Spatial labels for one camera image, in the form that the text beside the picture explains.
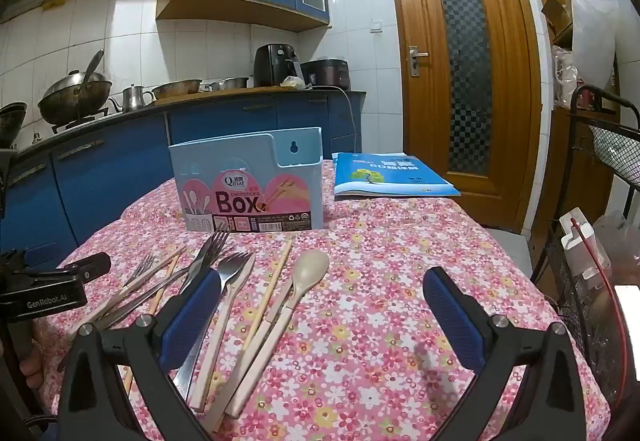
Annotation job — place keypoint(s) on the beige plastic fork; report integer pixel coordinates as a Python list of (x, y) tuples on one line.
[(225, 311)]

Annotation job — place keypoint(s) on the gas stove grate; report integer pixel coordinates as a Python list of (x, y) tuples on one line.
[(75, 125)]

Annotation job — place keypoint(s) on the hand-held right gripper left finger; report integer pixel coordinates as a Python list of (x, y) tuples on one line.
[(192, 316)]

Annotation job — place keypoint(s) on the person's left hand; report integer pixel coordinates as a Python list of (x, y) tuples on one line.
[(32, 368)]

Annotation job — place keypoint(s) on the steel kettle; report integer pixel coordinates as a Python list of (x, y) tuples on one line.
[(132, 100)]

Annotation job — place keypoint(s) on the clear hanging plastic bags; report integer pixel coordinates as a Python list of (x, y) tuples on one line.
[(595, 31)]

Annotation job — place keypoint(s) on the small plastic bag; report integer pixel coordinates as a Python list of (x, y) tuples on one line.
[(292, 82)]

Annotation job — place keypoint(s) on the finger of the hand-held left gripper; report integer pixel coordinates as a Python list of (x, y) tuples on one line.
[(90, 266)]

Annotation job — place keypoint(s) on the large steel fork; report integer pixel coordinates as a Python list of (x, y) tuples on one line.
[(215, 246)]

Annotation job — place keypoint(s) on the blue paperback book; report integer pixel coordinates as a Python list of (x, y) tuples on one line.
[(395, 176)]

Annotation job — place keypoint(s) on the white box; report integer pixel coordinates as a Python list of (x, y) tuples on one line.
[(582, 246)]

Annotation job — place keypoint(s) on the small steel basin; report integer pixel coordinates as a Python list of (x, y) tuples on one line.
[(230, 84)]

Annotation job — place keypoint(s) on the pink floral tablecloth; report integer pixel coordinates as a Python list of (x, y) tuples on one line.
[(375, 346)]

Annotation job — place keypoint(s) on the wooden door with glass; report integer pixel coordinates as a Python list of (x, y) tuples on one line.
[(425, 121)]

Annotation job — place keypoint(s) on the dark cooking pot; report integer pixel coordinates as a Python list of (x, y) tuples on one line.
[(11, 123)]

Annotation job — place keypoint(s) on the beige plastic spoon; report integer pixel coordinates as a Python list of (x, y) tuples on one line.
[(310, 271)]

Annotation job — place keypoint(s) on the steel wok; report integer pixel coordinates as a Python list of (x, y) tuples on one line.
[(70, 101)]

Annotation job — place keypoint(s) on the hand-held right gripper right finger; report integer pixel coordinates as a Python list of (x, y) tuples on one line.
[(452, 316)]

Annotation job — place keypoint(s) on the steel ladle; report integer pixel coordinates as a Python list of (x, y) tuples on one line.
[(92, 66)]

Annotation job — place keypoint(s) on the white light switch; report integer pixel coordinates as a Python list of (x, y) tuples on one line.
[(376, 26)]

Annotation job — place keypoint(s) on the blue base cabinets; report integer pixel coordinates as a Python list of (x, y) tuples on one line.
[(125, 171)]

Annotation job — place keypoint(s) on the light blue utensil box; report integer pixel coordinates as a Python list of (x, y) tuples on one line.
[(240, 211)]

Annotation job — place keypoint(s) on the small steel fork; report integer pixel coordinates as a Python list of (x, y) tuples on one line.
[(142, 271)]

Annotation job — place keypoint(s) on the wide steel basin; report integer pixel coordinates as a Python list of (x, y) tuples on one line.
[(175, 90)]

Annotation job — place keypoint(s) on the black air fryer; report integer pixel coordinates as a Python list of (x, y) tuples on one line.
[(272, 66)]

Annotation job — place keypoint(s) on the dark rice cooker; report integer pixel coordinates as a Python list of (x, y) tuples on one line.
[(327, 73)]

